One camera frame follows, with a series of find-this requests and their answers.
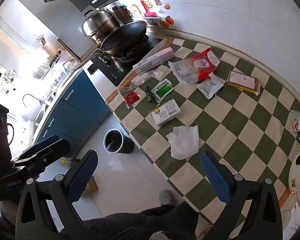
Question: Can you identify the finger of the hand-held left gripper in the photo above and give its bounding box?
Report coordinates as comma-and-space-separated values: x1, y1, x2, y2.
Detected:
22, 134, 60, 156
32, 139, 71, 167

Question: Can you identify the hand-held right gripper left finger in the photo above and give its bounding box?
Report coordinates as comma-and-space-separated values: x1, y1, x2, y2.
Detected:
15, 150, 98, 240

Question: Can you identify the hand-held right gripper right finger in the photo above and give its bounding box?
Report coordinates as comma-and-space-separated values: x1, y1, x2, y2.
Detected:
199, 150, 283, 240

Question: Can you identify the round dark trash bin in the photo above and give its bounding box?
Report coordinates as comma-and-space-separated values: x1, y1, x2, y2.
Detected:
103, 128, 135, 154

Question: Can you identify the dark red printed box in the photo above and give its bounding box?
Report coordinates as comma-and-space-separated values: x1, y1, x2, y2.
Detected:
227, 70, 261, 96

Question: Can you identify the clear plastic wrapper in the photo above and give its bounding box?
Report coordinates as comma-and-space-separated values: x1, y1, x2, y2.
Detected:
132, 69, 164, 87

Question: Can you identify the small wooden block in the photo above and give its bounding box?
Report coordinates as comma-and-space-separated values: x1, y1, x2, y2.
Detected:
83, 176, 99, 194

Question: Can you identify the white tissue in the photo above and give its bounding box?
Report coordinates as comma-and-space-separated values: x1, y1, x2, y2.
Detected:
166, 125, 199, 160

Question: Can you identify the chrome faucet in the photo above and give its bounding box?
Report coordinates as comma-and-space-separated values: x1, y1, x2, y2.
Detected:
22, 94, 44, 108

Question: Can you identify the grey fuzzy slipper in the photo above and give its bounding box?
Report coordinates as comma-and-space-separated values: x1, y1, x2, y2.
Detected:
159, 190, 175, 205

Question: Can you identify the green checkered tablecloth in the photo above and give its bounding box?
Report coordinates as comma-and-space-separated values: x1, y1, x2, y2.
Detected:
107, 37, 300, 228

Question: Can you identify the hanging grey cloth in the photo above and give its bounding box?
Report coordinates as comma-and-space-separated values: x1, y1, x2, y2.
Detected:
32, 55, 53, 79

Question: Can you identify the person's dark fleece clothing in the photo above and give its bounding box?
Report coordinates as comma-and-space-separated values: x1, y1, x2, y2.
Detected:
82, 204, 199, 240

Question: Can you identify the dish rack with bowls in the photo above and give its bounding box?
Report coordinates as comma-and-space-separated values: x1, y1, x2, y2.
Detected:
50, 50, 78, 90

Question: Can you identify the green and white medicine box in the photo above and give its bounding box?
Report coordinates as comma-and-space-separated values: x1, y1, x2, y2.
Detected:
150, 97, 182, 127

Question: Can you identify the small red sachet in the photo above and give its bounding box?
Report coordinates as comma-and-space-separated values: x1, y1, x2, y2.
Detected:
123, 90, 141, 109

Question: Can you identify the white sachet packet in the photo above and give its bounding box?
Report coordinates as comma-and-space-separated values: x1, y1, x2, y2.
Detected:
196, 72, 225, 100

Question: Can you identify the black gas stove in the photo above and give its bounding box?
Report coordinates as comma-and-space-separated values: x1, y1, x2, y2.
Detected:
86, 35, 157, 87

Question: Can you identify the wooden utensil holder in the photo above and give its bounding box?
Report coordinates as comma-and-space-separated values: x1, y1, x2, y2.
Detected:
36, 35, 58, 55

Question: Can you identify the green and white sachet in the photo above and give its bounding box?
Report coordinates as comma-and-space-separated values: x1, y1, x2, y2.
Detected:
152, 79, 175, 100

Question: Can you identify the red snack bag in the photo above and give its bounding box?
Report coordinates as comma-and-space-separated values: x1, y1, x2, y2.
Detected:
187, 48, 220, 84

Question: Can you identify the clear printed plastic bag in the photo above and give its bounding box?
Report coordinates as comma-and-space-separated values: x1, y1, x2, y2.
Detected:
169, 59, 203, 85

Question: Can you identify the black wok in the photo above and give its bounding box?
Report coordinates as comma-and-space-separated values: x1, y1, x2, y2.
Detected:
99, 21, 148, 55

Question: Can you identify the long white box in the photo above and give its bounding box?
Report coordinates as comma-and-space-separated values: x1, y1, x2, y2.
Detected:
132, 47, 175, 75

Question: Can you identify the steel steamer pot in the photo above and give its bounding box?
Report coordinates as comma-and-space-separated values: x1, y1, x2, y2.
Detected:
81, 9, 121, 45

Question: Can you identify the cluster of colourful wall stickers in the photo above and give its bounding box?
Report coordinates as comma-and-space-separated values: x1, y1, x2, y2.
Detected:
111, 0, 174, 28

